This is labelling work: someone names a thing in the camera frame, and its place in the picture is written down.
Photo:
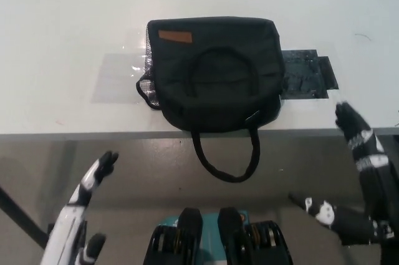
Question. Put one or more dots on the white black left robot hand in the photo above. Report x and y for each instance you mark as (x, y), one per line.
(67, 227)

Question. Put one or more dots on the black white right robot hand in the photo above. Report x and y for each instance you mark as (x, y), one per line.
(374, 184)

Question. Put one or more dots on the black teal robot torso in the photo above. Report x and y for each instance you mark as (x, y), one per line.
(218, 243)

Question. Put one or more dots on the black soft travel bag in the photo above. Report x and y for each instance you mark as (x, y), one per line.
(215, 90)

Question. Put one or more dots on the black table leg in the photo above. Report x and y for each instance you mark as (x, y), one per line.
(22, 216)

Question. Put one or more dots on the black plastic sheet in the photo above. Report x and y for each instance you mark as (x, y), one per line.
(304, 76)

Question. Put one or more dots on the clear plastic tape sheet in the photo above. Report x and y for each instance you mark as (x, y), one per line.
(120, 78)

